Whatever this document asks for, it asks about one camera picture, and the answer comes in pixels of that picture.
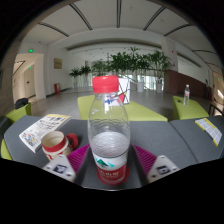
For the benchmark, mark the clear water bottle red cap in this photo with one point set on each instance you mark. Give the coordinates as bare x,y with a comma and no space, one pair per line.
108,133

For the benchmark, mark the brown wooden counter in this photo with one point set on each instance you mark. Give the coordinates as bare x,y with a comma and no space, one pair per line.
183,83

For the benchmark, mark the wide lime green low table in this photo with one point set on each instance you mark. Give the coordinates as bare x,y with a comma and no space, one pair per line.
146,113

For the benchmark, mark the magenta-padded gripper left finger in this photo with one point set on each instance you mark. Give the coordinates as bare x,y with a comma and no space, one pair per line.
75,159

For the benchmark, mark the group of potted green plants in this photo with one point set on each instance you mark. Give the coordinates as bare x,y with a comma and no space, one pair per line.
133,63

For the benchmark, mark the white cube red blue triangles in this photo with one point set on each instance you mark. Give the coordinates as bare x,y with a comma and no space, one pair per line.
125,87

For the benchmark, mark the small clear water bottle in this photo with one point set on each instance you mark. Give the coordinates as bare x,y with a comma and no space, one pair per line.
186,96

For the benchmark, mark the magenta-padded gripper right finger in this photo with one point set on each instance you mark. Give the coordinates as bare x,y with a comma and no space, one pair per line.
148,160

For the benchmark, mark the yellow and white leaflet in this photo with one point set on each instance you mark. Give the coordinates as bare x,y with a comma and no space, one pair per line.
210,130

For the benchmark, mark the lime green seat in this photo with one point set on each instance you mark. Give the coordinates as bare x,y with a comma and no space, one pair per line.
18,114

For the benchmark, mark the dark bench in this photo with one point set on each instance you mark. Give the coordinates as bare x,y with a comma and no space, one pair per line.
216,109

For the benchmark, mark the framed wall picture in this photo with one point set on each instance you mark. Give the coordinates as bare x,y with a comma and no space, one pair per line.
58,63

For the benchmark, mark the white printed magazine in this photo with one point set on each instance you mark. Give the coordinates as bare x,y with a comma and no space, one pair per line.
41,130

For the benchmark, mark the red fire extinguisher box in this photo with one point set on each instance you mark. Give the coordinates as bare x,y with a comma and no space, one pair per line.
57,88

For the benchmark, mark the red and white mug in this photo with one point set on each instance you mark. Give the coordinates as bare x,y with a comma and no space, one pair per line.
53,145

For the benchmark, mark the small lime green low table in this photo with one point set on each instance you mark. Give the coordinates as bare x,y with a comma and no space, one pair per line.
190,111

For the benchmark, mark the dark bag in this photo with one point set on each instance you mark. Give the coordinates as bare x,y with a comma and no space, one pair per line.
21,102

